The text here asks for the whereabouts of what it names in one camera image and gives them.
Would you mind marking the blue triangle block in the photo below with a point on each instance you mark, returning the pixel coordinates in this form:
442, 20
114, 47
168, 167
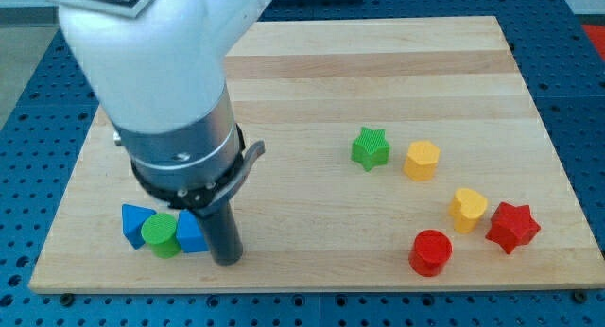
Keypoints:
133, 219

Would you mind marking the green star block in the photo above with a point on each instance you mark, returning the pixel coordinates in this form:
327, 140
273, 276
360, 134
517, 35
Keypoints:
370, 148

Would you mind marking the wooden board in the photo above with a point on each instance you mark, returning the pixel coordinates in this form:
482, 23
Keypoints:
310, 218

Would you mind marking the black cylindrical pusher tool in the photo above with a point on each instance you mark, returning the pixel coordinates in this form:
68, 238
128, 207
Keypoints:
221, 234

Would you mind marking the yellow hexagon block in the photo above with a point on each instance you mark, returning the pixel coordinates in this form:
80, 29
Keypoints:
422, 159

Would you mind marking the blue cube block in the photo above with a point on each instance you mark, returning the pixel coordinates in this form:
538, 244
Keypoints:
189, 234

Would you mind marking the red cylinder block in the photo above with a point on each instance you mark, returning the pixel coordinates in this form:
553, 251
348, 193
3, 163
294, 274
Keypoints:
431, 251

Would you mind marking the green cylinder block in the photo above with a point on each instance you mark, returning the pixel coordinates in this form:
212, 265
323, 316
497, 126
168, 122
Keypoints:
159, 233

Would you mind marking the yellow heart block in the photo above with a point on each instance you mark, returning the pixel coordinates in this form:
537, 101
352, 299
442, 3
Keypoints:
466, 208

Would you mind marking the red star block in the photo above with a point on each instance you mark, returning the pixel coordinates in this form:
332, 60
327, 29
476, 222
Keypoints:
512, 226

